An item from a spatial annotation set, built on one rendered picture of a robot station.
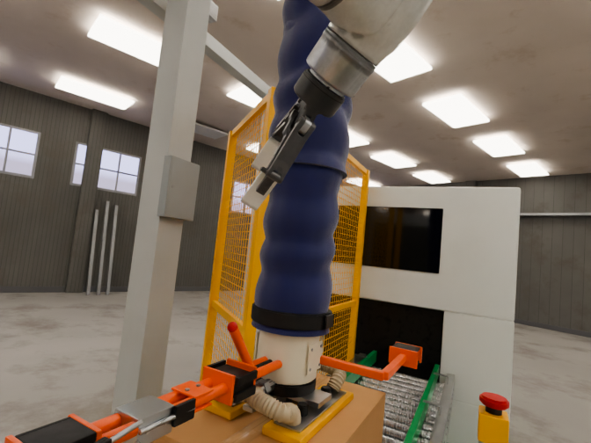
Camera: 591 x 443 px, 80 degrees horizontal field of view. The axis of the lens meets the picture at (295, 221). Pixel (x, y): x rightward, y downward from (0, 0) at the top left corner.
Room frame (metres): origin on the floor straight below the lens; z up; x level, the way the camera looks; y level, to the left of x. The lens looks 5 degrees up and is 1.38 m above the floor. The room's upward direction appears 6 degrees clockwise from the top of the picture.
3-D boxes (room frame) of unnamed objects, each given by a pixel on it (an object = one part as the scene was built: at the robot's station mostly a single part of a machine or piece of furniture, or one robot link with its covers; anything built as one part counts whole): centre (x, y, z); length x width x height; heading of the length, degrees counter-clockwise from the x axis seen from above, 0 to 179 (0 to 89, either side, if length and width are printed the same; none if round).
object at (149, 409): (0.60, 0.21, 1.07); 0.07 x 0.07 x 0.04; 60
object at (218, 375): (0.78, 0.11, 1.08); 0.10 x 0.08 x 0.06; 60
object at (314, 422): (0.95, -0.10, 0.97); 0.34 x 0.10 x 0.05; 150
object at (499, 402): (0.96, -0.57, 1.02); 0.07 x 0.07 x 0.04
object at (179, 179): (1.76, 0.60, 1.62); 0.20 x 0.05 x 0.30; 152
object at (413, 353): (1.13, -0.39, 1.08); 0.09 x 0.08 x 0.05; 60
